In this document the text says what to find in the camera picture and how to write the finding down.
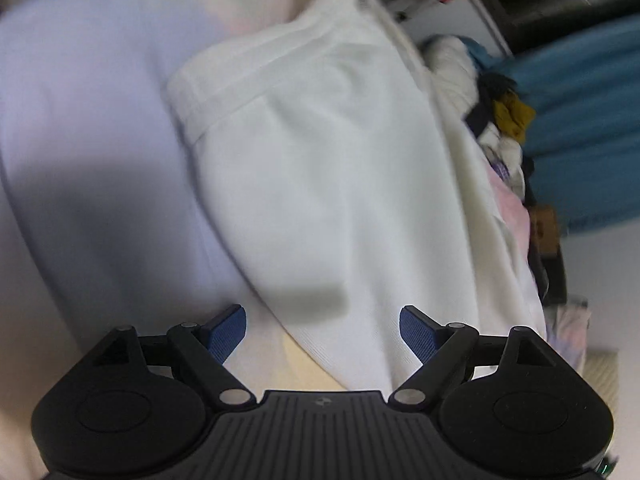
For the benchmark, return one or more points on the pastel pink blue bedsheet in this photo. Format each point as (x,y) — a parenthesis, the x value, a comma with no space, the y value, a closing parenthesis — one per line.
(101,223)

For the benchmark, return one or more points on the dark navy garment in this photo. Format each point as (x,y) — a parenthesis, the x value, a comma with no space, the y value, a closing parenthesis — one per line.
(491,88)

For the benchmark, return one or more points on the brown cardboard box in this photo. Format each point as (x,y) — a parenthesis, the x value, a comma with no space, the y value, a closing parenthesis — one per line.
(544,230)

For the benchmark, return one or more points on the blue curtain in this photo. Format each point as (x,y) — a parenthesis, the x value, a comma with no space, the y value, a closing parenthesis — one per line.
(584,140)

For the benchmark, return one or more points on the white fluffy garment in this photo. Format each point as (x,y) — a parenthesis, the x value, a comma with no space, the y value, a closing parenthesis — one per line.
(453,71)

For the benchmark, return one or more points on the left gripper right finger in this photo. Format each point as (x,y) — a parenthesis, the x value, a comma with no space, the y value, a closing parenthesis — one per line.
(505,404)

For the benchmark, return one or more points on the white knit sweater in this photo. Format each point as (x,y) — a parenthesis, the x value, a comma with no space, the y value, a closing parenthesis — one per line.
(345,186)

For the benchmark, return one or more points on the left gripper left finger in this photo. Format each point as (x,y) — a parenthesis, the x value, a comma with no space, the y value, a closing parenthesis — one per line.
(138,404)

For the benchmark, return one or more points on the mustard yellow garment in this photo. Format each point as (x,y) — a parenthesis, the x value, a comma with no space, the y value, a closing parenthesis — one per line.
(513,116)

